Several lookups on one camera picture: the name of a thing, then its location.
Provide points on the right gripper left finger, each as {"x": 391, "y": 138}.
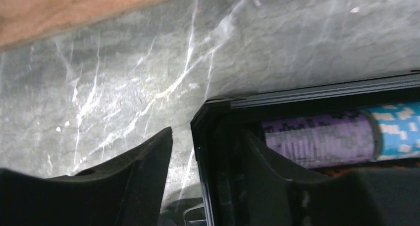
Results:
{"x": 124, "y": 191}

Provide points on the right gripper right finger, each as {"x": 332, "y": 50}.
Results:
{"x": 282, "y": 193}

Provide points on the black poker set case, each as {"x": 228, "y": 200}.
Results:
{"x": 218, "y": 129}

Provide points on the brown orange chip stack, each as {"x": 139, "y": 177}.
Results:
{"x": 394, "y": 164}

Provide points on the purple poker chip stack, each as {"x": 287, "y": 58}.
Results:
{"x": 324, "y": 140}

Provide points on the light blue chip stack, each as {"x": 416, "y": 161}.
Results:
{"x": 398, "y": 129}

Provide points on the wooden board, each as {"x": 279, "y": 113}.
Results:
{"x": 25, "y": 21}

